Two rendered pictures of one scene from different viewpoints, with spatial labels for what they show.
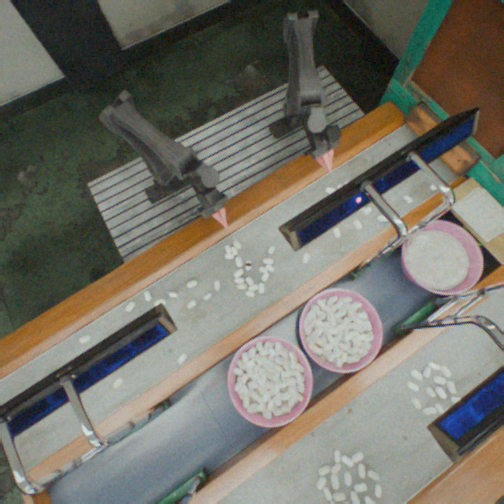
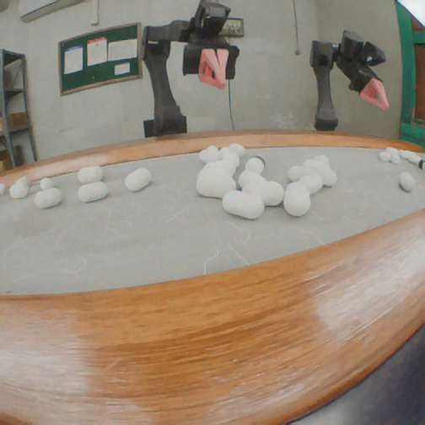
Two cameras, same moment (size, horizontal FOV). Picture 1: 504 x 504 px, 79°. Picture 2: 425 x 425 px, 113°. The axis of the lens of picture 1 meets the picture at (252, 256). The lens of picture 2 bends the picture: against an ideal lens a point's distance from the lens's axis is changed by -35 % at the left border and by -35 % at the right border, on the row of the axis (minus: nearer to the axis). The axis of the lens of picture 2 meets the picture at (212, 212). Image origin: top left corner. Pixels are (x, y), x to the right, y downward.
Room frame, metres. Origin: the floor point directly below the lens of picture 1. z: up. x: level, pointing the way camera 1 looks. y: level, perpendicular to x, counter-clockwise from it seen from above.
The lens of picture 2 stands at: (0.04, 0.02, 0.82)
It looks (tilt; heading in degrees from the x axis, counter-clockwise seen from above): 28 degrees down; 13
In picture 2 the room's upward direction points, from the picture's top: 3 degrees counter-clockwise
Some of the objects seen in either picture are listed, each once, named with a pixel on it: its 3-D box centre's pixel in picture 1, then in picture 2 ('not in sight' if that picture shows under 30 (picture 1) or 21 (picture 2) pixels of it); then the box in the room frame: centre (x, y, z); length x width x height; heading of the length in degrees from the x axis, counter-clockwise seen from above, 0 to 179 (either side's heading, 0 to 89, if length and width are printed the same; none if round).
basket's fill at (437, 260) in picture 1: (433, 260); not in sight; (0.21, -0.65, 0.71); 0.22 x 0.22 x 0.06
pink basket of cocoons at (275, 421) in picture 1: (269, 378); not in sight; (-0.10, 0.00, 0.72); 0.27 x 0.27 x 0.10
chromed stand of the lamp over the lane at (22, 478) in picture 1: (100, 410); not in sight; (-0.11, 0.47, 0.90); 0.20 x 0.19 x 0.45; 116
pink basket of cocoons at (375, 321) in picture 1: (337, 329); not in sight; (0.02, -0.25, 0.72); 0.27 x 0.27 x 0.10
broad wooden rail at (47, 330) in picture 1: (214, 235); (197, 180); (0.44, 0.14, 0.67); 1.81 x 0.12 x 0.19; 116
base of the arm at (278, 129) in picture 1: (292, 116); not in sight; (0.92, -0.25, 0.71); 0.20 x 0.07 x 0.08; 112
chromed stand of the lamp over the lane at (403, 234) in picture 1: (377, 223); not in sight; (0.31, -0.40, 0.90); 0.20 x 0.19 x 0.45; 116
